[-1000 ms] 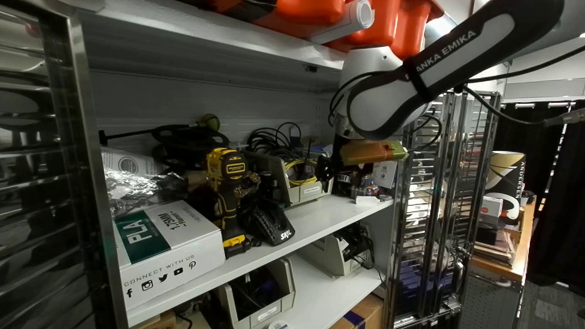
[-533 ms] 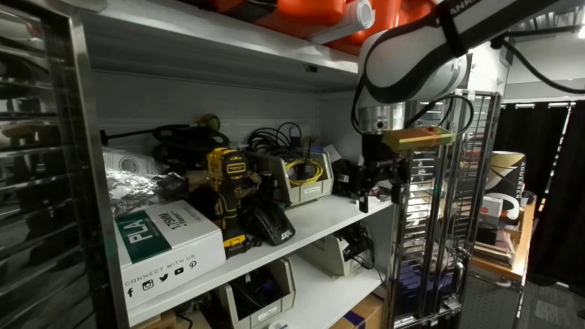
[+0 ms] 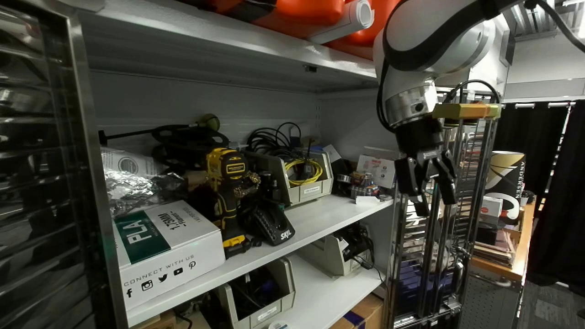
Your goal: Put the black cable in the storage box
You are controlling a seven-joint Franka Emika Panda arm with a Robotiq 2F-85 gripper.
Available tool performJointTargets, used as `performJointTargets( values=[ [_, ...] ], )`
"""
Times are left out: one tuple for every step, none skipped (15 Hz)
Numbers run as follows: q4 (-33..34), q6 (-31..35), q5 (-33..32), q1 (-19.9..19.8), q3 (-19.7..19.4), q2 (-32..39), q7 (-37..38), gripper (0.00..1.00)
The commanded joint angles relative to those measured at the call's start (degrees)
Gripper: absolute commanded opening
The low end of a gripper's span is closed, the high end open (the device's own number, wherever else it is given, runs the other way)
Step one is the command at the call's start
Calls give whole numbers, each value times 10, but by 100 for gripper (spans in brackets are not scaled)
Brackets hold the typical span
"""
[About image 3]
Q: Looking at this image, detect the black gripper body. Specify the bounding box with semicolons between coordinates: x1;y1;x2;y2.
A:
394;113;458;167

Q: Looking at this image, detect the grey storage bin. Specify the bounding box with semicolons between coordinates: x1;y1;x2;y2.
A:
262;151;335;208

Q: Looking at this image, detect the brown cardboard box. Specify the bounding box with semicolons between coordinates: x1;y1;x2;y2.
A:
332;294;387;329

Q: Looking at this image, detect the white box green PLA label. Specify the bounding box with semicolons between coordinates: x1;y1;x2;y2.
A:
112;198;227;312

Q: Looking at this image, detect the white printed package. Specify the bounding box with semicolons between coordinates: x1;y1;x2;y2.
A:
355;151;399;189

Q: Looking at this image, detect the white tape roll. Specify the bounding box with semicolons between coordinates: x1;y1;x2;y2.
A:
480;189;522;222

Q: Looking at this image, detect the wooden desk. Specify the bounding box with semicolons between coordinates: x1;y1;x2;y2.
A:
467;191;540;288

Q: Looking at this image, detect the grey bin with black device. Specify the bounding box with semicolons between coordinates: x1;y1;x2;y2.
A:
299;220;377;279

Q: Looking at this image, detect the black curtain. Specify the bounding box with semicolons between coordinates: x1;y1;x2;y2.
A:
494;100;585;288

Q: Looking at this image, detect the white plastic tube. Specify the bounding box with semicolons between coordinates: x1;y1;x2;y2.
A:
308;0;377;45

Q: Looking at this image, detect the black battery charger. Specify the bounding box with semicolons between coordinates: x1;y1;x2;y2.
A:
244;198;299;248

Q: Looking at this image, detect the orange plastic case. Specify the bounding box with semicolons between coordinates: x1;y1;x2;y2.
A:
182;0;405;61

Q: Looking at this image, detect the grey bin with dark contents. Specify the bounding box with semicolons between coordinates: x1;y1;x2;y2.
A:
215;257;301;329

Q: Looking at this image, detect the grey metal shelf unit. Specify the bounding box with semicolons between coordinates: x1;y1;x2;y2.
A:
12;0;405;329

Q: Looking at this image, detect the clear bag of parts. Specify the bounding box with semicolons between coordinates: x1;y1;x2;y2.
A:
101;167;187;219

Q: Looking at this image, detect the wooden camera mount plate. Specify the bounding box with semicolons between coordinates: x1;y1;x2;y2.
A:
430;100;505;122

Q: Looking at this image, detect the chrome wire rack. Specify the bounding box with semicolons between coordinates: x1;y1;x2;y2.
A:
387;114;509;329

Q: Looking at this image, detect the yellow coiled cable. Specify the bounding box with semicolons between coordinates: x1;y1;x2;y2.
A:
284;155;326;186

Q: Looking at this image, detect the black cable bundle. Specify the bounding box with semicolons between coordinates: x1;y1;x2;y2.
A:
246;120;308;156

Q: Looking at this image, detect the yellow black cordless drill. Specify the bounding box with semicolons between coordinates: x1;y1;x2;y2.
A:
195;145;264;259

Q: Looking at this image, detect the black hose with brass end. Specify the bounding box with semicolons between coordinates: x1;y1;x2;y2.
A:
98;111;233;175

